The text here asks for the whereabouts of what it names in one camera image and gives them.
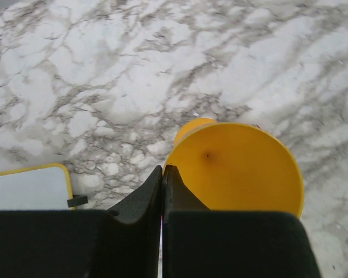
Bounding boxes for orange plastic wine glass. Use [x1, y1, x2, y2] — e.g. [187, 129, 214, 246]
[165, 118, 304, 217]

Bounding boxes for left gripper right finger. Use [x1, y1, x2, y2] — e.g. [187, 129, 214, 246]
[162, 166, 321, 277]

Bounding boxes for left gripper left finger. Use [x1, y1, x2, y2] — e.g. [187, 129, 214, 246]
[0, 166, 162, 277]

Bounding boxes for yellow framed whiteboard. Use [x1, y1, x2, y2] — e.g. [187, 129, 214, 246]
[0, 163, 88, 211]

